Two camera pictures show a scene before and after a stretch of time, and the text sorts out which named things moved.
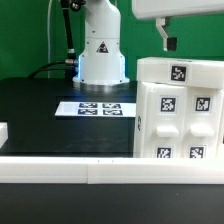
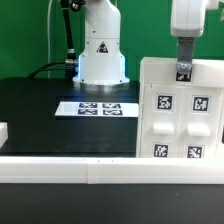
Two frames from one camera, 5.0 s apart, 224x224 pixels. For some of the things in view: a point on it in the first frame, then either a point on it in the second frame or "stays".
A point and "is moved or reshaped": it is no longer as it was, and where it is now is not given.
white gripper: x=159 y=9 to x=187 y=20
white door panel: x=166 y=118 is moved or reshaped
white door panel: x=202 y=130 is moved or reshaped
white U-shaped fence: x=108 y=171 stays
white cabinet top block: x=200 y=72 stays
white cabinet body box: x=176 y=121 stays
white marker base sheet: x=96 y=109 stays
